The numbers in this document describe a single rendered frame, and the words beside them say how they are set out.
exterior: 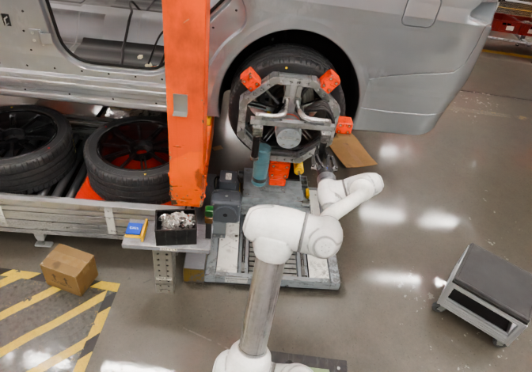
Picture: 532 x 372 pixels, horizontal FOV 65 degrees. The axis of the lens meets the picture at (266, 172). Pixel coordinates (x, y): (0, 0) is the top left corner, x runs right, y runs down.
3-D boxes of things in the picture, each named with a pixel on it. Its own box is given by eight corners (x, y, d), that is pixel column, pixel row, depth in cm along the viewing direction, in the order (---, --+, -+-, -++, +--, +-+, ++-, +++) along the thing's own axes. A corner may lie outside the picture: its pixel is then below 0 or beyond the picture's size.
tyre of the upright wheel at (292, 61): (225, 43, 230) (235, 140, 273) (222, 62, 212) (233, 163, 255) (344, 39, 229) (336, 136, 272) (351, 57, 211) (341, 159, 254)
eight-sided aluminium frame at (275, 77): (324, 159, 251) (346, 77, 216) (326, 166, 246) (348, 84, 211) (235, 151, 247) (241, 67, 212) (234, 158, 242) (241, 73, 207)
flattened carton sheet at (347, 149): (347, 128, 387) (348, 124, 385) (377, 165, 349) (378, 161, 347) (318, 131, 378) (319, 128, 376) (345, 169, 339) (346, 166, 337)
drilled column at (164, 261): (176, 279, 243) (174, 231, 216) (173, 294, 235) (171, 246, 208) (159, 278, 242) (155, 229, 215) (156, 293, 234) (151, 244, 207)
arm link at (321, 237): (347, 215, 141) (307, 206, 143) (348, 233, 124) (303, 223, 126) (337, 250, 144) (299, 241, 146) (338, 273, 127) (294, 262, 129)
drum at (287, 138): (297, 128, 237) (302, 107, 228) (299, 151, 221) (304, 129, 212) (272, 126, 236) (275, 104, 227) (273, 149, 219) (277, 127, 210)
